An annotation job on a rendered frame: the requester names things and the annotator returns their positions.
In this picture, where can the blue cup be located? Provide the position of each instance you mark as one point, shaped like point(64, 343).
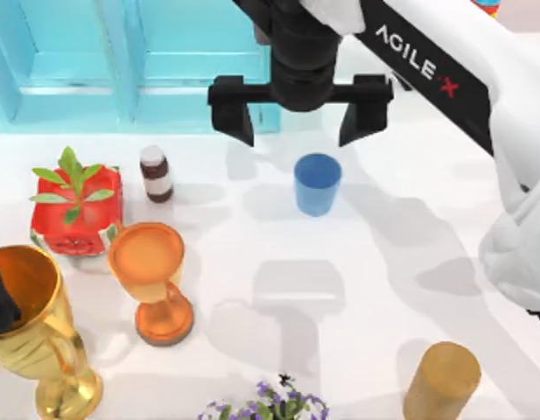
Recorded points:
point(317, 186)

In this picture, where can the brown bottle with white cap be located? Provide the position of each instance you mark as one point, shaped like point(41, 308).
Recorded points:
point(156, 177)

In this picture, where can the orange trophy cup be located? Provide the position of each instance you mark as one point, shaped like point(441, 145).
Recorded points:
point(147, 258)

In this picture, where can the light blue rack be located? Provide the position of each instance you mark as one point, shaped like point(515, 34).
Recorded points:
point(77, 61)

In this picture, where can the stack of coloured rings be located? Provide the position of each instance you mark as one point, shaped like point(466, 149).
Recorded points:
point(486, 6)

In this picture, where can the red plant pot with plant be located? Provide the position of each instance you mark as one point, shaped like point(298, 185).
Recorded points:
point(77, 219)

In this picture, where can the tan yellow cylindrical cup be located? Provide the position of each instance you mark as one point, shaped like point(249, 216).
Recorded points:
point(440, 385)

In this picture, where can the gold trophy cup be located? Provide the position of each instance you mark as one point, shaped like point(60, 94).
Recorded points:
point(37, 324)

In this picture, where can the purple flower plant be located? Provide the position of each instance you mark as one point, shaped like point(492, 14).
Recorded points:
point(274, 402)

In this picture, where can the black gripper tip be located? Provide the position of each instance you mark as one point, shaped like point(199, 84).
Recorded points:
point(0, 302)

